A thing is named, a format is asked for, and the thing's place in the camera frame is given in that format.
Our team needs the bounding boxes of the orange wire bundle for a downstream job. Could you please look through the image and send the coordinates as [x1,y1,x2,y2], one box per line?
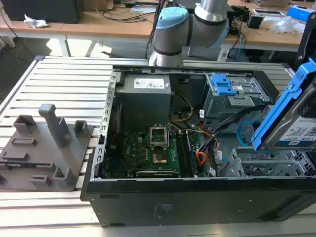
[196,151,211,168]

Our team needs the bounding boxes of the thin black desk cables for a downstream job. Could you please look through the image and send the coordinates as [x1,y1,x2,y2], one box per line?
[102,6,159,24]

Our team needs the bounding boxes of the wooden desk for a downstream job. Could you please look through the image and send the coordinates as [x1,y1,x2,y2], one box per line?
[0,0,316,59]

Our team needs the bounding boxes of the yellow wire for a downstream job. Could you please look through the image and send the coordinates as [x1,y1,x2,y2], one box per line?
[167,92,194,123]

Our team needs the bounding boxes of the brown cardboard box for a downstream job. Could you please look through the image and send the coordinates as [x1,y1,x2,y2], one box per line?
[82,0,117,11]

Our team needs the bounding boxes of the blue plastic latch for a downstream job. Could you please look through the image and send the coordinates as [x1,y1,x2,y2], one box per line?
[211,73,238,97]

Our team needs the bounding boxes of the green motherboard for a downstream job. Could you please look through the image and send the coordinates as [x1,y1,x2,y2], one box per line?
[106,128,198,179]

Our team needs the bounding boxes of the black RAM slot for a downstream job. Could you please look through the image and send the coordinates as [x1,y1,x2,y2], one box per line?
[176,132,188,177]

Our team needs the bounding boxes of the small black device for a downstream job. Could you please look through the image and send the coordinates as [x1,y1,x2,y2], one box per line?
[246,14,265,29]

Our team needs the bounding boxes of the black PC case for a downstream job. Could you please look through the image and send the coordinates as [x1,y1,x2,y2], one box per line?
[80,64,316,228]

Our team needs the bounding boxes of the RAM stick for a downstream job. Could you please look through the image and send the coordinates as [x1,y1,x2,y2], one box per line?
[185,132,198,174]

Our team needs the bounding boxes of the blue hanging cable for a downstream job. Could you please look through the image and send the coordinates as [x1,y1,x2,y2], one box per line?
[236,31,245,60]

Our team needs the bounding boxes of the blue cardboard box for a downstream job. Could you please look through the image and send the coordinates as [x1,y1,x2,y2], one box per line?
[287,4,315,22]

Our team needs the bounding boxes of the large black box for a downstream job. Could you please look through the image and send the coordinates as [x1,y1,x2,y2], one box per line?
[1,0,84,24]

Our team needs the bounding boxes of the crumpled white paper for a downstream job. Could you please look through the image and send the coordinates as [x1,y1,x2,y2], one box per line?
[23,13,49,29]

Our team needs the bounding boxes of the clear plastic bag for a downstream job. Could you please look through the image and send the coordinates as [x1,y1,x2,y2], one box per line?
[270,15,307,34]

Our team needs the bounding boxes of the grey power supply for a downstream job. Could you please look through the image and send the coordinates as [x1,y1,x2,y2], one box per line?
[115,74,172,127]

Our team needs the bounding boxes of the black wire bundle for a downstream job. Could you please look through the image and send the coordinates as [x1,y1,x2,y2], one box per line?
[197,105,266,160]

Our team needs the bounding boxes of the hard disk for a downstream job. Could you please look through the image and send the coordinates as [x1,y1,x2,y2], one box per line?
[250,58,316,153]

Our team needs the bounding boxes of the grey disk bay blue latch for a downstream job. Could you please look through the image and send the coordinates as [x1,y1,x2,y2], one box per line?
[200,73,275,119]

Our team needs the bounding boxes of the grey perforated disk bay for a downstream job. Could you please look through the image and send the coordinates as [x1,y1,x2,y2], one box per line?
[223,147,316,177]

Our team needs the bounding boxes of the blue wire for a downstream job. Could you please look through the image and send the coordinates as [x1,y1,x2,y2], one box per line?
[236,119,260,146]

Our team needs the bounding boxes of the metal socket cover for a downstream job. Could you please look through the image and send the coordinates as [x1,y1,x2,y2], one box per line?
[149,125,169,149]

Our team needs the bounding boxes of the black graphics card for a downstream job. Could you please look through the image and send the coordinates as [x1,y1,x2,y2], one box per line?
[134,170,179,178]

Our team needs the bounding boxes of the grey parts rack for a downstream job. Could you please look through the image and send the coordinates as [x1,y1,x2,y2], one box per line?
[0,103,95,192]

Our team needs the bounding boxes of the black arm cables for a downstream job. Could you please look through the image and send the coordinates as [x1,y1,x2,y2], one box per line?
[146,0,169,60]

